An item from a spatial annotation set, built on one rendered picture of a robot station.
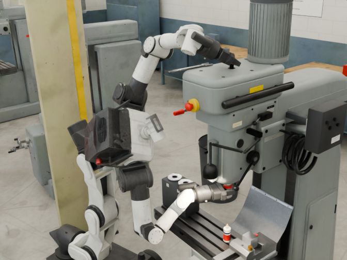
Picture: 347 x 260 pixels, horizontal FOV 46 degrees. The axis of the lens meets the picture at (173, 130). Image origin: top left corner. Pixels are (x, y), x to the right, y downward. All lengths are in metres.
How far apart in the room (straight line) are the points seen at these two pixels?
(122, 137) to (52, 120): 1.57
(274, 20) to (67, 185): 2.39
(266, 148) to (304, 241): 0.73
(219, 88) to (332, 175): 1.10
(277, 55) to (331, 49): 4.60
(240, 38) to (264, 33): 5.73
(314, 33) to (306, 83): 4.52
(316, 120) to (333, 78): 0.55
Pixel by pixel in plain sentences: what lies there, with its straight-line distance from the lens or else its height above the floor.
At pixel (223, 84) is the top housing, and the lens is 1.72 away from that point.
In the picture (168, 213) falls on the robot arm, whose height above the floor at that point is 1.20.
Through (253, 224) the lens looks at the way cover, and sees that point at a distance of 2.54.
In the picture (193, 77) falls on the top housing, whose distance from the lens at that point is 1.79.
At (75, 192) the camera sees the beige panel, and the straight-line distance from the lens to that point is 3.74.
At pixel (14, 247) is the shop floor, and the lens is 4.08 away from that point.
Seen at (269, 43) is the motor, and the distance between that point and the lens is 1.99.
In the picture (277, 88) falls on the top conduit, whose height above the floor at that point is 1.80.
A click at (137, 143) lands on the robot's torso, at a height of 1.56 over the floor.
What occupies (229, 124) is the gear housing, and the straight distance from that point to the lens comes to 1.82.
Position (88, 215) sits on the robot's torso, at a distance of 2.40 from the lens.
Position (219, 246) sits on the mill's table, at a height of 0.90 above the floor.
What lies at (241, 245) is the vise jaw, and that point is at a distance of 2.18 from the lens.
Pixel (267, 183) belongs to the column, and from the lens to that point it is 2.49.
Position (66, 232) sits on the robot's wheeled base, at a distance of 2.80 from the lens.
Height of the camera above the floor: 2.35
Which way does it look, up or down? 23 degrees down
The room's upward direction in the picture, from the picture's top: 2 degrees counter-clockwise
